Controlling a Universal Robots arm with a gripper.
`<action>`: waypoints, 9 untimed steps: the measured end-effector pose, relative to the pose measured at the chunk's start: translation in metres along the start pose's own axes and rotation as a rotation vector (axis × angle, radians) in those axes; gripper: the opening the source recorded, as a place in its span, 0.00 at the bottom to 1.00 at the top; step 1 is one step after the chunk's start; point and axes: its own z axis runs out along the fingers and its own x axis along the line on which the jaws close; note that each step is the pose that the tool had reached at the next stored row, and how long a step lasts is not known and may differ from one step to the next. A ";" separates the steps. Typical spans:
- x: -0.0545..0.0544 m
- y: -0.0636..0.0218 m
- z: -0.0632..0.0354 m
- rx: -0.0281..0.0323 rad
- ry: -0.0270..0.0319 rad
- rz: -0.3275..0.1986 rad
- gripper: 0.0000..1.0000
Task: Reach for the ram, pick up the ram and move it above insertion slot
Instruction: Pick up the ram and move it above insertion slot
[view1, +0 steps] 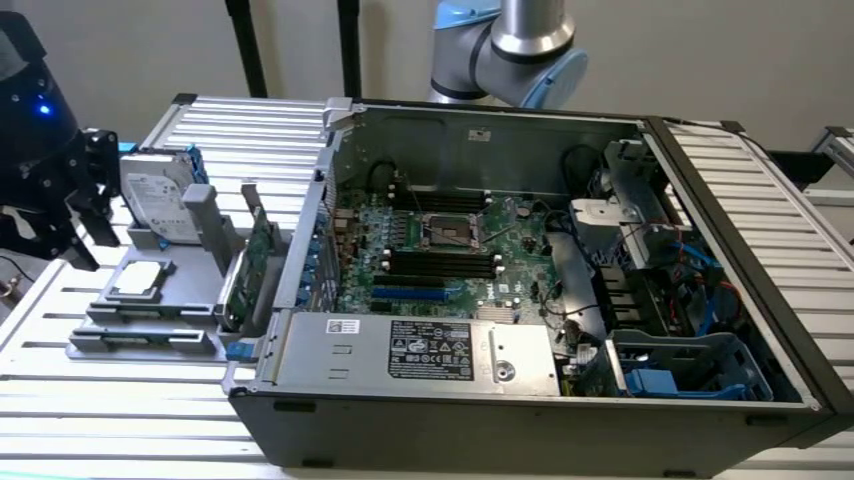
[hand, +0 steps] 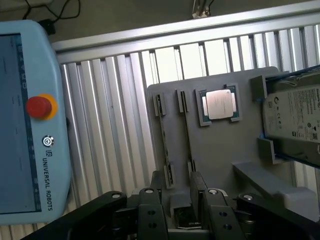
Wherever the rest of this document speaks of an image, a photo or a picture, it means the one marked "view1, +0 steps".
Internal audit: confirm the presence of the black cable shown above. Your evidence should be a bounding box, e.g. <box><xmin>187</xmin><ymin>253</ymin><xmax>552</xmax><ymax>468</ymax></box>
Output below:
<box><xmin>663</xmin><ymin>116</ymin><xmax>786</xmax><ymax>164</ymax></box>

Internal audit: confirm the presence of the green motherboard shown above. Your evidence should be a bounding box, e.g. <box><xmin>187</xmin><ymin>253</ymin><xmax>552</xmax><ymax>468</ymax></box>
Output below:
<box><xmin>331</xmin><ymin>185</ymin><xmax>606</xmax><ymax>346</ymax></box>

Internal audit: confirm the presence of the black looped wire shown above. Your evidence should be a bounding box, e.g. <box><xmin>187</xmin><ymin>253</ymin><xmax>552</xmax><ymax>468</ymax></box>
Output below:
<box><xmin>558</xmin><ymin>143</ymin><xmax>606</xmax><ymax>197</ymax></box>

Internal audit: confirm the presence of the grey plastic parts rack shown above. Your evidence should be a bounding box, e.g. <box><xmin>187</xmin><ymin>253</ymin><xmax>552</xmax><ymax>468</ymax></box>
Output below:
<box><xmin>64</xmin><ymin>182</ymin><xmax>295</xmax><ymax>365</ymax></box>

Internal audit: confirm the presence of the socket locking lever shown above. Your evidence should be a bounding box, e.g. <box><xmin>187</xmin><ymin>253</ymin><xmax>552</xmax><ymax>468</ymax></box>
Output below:
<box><xmin>476</xmin><ymin>223</ymin><xmax>515</xmax><ymax>246</ymax></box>

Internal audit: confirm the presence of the silver CPU chip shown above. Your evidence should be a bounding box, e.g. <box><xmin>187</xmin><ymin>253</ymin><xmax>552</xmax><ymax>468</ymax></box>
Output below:
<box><xmin>111</xmin><ymin>260</ymin><xmax>165</xmax><ymax>297</ymax></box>

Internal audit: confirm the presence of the green graphics card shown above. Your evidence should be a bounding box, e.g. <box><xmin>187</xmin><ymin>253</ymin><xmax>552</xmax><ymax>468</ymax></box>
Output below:
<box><xmin>216</xmin><ymin>183</ymin><xmax>282</xmax><ymax>334</ymax></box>

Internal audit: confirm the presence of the metal disk bay cage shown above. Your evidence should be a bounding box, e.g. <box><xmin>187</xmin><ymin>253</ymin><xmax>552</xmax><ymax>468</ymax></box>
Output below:
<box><xmin>567</xmin><ymin>139</ymin><xmax>695</xmax><ymax>274</ymax></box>

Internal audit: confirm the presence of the black RAM slot bank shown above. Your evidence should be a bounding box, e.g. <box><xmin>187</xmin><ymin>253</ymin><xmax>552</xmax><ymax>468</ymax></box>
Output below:
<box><xmin>387</xmin><ymin>247</ymin><xmax>500</xmax><ymax>280</ymax></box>
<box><xmin>392</xmin><ymin>187</ymin><xmax>490</xmax><ymax>213</ymax></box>

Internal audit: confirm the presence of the metal CPU socket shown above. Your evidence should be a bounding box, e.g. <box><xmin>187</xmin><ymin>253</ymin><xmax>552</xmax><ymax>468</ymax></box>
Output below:
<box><xmin>404</xmin><ymin>212</ymin><xmax>488</xmax><ymax>250</ymax></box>

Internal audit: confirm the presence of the red wire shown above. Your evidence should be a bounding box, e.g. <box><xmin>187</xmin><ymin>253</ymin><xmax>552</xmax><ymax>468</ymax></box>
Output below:
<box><xmin>672</xmin><ymin>234</ymin><xmax>743</xmax><ymax>321</ymax></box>

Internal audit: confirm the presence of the small silver heat sink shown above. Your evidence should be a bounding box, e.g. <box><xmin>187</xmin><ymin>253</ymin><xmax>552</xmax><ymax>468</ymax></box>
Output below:
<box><xmin>475</xmin><ymin>305</ymin><xmax>520</xmax><ymax>327</ymax></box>

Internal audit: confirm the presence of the black open PC case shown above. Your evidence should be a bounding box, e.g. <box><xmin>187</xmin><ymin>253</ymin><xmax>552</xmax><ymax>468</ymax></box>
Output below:
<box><xmin>225</xmin><ymin>97</ymin><xmax>837</xmax><ymax>470</ymax></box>

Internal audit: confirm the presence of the blue expansion slot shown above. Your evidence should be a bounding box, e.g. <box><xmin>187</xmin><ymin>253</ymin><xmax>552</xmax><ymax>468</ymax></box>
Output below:
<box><xmin>371</xmin><ymin>286</ymin><xmax>447</xmax><ymax>303</ymax></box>

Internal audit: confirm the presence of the aluminium frame profile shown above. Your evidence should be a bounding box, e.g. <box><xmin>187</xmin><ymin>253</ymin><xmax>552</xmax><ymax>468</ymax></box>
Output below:
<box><xmin>799</xmin><ymin>126</ymin><xmax>854</xmax><ymax>204</ymax></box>

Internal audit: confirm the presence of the blue wire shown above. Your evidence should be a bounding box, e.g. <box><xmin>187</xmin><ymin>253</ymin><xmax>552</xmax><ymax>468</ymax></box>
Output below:
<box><xmin>670</xmin><ymin>239</ymin><xmax>746</xmax><ymax>337</ymax></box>

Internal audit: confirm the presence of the black stand pole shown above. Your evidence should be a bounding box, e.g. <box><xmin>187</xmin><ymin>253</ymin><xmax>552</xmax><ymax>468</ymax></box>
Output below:
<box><xmin>223</xmin><ymin>0</ymin><xmax>270</xmax><ymax>99</ymax></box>
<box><xmin>335</xmin><ymin>0</ymin><xmax>363</xmax><ymax>100</ymax></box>

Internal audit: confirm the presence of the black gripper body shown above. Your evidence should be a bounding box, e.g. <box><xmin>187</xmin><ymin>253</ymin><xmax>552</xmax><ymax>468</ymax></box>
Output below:
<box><xmin>0</xmin><ymin>9</ymin><xmax>85</xmax><ymax>254</ymax></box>

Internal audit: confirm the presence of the blue plastic clip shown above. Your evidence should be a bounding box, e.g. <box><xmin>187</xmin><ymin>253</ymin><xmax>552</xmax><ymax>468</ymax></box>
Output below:
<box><xmin>225</xmin><ymin>338</ymin><xmax>259</xmax><ymax>364</ymax></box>

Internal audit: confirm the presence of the blue plastic drive bay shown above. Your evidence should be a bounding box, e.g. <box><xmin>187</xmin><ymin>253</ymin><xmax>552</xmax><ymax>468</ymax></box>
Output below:
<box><xmin>603</xmin><ymin>328</ymin><xmax>781</xmax><ymax>402</ymax></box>

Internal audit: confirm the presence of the silver hard disk drive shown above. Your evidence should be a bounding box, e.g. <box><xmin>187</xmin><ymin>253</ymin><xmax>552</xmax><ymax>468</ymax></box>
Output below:
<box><xmin>117</xmin><ymin>147</ymin><xmax>209</xmax><ymax>246</ymax></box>

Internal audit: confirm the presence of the black expansion slot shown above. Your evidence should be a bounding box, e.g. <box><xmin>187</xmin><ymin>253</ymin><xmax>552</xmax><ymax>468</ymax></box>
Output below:
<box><xmin>371</xmin><ymin>274</ymin><xmax>456</xmax><ymax>290</ymax></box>

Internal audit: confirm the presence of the silver power supply unit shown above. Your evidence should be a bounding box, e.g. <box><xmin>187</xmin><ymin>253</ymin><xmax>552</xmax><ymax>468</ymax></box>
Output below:
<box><xmin>256</xmin><ymin>310</ymin><xmax>562</xmax><ymax>397</ymax></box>

